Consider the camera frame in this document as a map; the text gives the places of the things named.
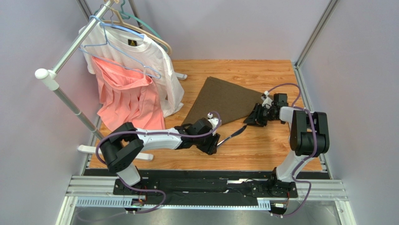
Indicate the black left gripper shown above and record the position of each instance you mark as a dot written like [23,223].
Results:
[211,148]

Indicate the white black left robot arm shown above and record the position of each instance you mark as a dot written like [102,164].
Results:
[120,148]

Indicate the blue wire hanger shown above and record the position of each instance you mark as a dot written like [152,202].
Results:
[149,71]

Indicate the white clothes rack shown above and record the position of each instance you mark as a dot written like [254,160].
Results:
[48,76]

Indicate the aluminium frame rail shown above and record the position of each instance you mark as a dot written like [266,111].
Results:
[110,191]

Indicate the wooden clothes hanger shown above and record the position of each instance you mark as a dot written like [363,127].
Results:
[135,39]

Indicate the white t-shirt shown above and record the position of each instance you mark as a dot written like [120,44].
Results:
[170,90]

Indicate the silver table knife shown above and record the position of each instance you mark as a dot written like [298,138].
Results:
[238,132]

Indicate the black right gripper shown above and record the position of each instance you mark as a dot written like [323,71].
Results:
[257,114]

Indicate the teal clothes hanger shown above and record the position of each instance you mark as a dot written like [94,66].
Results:
[130,19]

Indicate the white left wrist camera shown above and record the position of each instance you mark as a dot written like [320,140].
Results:
[215,122]

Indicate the pink pleated skirt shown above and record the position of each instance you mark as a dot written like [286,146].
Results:
[127,96]

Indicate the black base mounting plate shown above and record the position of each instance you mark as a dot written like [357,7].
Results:
[210,188]

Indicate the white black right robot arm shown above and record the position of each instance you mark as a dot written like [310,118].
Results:
[309,138]

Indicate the olive brown cloth napkin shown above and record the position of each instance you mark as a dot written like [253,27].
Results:
[231,101]

